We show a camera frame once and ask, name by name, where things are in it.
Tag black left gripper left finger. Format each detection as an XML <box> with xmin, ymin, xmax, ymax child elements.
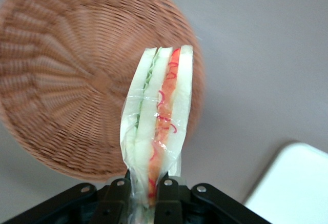
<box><xmin>0</xmin><ymin>169</ymin><xmax>134</xmax><ymax>224</ymax></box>

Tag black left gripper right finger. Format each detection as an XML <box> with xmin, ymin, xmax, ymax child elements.
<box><xmin>153</xmin><ymin>172</ymin><xmax>273</xmax><ymax>224</ymax></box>

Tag round brown wicker basket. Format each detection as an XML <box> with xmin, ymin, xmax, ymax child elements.
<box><xmin>0</xmin><ymin>0</ymin><xmax>209</xmax><ymax>184</ymax></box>

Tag beige rectangular plastic tray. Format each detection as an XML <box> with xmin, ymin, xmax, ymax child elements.
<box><xmin>242</xmin><ymin>141</ymin><xmax>328</xmax><ymax>224</ymax></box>

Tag triangular sandwich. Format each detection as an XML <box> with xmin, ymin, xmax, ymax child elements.
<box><xmin>119</xmin><ymin>45</ymin><xmax>194</xmax><ymax>224</ymax></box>

